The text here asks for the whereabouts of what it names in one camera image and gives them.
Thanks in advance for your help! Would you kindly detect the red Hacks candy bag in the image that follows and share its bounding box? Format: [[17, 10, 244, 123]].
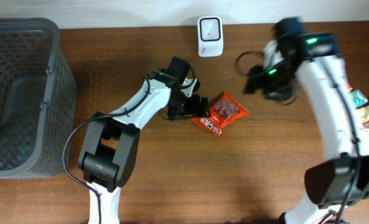
[[192, 92, 249, 136]]

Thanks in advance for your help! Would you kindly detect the green tissue packet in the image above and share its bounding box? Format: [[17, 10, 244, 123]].
[[349, 90, 368, 108]]

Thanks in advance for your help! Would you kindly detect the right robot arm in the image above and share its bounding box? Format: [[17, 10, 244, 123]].
[[244, 17, 369, 224]]

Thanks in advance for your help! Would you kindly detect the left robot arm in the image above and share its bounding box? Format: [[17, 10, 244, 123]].
[[78, 57, 210, 223]]

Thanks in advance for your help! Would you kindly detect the white barcode scanner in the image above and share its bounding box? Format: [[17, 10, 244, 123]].
[[197, 16, 224, 57]]

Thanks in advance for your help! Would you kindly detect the grey plastic mesh basket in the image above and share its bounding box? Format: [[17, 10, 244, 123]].
[[0, 18, 77, 179]]

